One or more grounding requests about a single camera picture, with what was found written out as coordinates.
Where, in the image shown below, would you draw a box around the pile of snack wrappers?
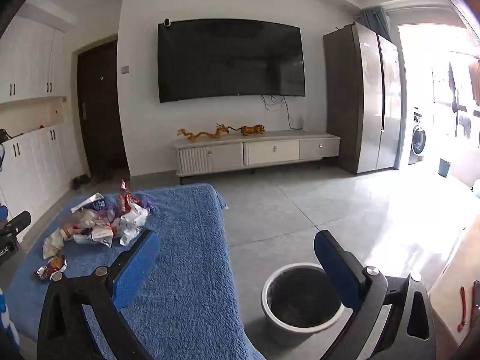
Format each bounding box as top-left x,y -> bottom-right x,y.
42,192 -> 154,259

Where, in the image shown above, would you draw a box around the blue grey curtain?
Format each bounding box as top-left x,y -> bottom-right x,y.
356,7 -> 392,43

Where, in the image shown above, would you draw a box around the front-load washing machine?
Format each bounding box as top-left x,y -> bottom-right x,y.
409,107 -> 428,166

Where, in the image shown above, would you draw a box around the dark brown door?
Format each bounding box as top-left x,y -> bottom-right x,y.
77,38 -> 131,181

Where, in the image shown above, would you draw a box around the silver double-door refrigerator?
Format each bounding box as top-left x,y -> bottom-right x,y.
323,22 -> 402,175

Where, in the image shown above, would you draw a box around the white television cabinet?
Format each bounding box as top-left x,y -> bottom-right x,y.
170,130 -> 341,185

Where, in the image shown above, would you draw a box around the light wooden table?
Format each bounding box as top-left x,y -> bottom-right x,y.
427,225 -> 480,350

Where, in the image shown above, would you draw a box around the person's left hand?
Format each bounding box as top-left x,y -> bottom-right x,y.
0,287 -> 19,350

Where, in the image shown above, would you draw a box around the hanging dark clothes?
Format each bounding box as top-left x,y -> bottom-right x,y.
448,59 -> 461,114

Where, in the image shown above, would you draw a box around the blue fluffy towel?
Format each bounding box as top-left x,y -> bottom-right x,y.
5,184 -> 263,360

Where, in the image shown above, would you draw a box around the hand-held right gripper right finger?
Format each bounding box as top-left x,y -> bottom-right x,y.
314,230 -> 437,360

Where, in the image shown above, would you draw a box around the black wall television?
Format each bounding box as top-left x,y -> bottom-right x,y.
157,19 -> 306,103

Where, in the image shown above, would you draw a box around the red orange wrapper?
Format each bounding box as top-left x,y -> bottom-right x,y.
35,255 -> 67,281

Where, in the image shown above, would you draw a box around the white wall cabinets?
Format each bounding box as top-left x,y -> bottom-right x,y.
0,17 -> 66,104

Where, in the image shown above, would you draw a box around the golden dragon figurine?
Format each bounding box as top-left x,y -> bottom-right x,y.
177,124 -> 241,142

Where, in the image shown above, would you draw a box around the dark bag with strap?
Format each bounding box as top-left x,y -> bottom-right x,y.
0,128 -> 14,169

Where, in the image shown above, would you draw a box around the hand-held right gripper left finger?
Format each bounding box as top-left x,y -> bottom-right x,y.
37,229 -> 162,360

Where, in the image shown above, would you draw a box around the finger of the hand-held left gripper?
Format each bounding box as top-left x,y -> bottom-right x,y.
0,211 -> 32,238

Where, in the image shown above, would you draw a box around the white base cabinets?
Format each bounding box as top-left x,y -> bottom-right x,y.
0,122 -> 85,241

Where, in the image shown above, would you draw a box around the hanging television cables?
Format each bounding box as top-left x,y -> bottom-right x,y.
261,95 -> 298,129

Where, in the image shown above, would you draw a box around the white round waste bin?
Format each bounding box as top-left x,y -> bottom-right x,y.
261,263 -> 346,335

